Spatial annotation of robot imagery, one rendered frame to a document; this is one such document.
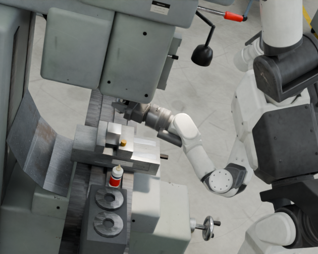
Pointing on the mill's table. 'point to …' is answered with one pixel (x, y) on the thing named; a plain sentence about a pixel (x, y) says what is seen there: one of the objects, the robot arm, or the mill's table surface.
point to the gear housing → (153, 9)
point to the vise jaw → (124, 151)
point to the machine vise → (85, 134)
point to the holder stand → (104, 221)
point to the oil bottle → (115, 177)
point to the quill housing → (135, 58)
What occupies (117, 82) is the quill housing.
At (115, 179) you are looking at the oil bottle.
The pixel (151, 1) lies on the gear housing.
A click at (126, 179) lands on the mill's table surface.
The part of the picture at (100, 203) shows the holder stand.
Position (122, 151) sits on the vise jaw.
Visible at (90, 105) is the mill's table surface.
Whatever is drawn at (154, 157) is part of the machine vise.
